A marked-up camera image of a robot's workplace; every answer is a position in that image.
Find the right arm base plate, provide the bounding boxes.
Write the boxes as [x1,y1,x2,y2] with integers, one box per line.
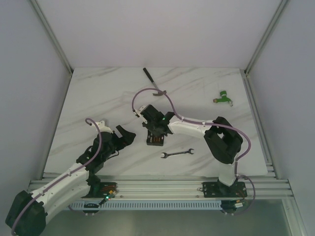
[201,181,248,198]

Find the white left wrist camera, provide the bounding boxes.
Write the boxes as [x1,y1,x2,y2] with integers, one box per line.
[91,120,113,133]

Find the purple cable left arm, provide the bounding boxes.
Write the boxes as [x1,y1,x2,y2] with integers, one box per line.
[11,118,103,234]

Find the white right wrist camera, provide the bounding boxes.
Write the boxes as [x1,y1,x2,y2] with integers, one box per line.
[132,105,146,118]

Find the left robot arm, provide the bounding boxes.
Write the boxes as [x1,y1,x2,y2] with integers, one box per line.
[5,125,136,236]

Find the claw hammer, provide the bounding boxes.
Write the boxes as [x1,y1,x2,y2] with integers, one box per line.
[143,68,167,96]

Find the steel open-end wrench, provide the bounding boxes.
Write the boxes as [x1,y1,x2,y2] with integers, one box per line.
[161,148,194,159]

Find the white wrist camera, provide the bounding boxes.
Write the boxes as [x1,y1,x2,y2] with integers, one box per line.
[91,120,113,133]
[132,105,146,118]

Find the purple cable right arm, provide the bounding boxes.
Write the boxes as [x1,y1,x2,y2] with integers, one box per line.
[131,88,251,177]

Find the aluminium frame rail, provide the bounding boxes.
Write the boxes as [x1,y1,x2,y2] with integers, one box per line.
[29,0,74,75]

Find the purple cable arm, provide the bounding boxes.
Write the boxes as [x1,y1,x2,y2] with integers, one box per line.
[11,118,103,234]
[131,88,251,177]

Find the black fuse box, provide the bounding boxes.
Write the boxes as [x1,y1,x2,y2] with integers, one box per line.
[146,130,164,147]

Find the slotted cable duct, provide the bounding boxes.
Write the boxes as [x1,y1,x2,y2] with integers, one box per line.
[67,198,247,211]

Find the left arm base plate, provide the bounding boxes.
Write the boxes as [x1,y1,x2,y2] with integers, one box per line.
[81,182,117,198]

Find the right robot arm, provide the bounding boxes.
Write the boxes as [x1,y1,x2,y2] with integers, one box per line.
[136,105,243,196]

